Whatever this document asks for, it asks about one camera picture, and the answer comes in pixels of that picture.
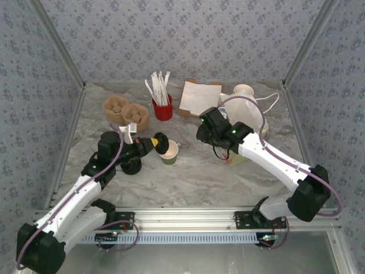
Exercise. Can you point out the green paper coffee cup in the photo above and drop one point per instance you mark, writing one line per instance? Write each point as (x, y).
(169, 160)

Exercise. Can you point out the stack of pulp cup carriers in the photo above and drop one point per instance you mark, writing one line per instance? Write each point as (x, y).
(134, 120)

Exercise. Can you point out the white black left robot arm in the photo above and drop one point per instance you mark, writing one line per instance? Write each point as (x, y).
(71, 197)

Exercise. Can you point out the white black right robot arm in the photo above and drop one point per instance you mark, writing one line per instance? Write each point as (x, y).
(279, 162)

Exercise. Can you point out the stack of black cup lids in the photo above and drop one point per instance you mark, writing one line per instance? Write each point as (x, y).
(132, 168)

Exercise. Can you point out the stack of white napkins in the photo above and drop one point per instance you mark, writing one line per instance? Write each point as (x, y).
(199, 97)

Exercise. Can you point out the red plastic bucket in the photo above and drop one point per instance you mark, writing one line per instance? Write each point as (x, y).
(163, 112)

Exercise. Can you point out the brown cardboard napkin tray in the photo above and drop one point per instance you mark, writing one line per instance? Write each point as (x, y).
(184, 112)

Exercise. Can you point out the stack of paper cups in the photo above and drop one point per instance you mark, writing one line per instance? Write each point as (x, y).
(243, 90)

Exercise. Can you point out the white paper-wrapped straw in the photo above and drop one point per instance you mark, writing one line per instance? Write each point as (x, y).
(155, 85)
(158, 85)
(162, 85)
(151, 91)
(166, 84)

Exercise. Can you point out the small circuit board with LED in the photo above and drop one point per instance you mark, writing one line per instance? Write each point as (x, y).
(107, 237)
(268, 238)

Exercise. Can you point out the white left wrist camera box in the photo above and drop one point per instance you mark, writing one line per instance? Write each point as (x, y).
(129, 132)

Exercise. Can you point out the aluminium table side rail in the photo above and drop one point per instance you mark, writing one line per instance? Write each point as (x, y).
(74, 114)
(293, 114)

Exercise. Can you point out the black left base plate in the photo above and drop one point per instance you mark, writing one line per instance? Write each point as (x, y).
(129, 222)

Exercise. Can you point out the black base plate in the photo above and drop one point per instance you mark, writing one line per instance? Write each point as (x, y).
(129, 222)
(242, 219)

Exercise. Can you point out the aluminium mounting rail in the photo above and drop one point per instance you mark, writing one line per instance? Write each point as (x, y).
(185, 218)

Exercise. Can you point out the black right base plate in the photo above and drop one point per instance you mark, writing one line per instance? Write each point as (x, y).
(242, 219)

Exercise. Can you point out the aluminium frame post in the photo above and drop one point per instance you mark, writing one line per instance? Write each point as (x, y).
(310, 42)
(57, 42)

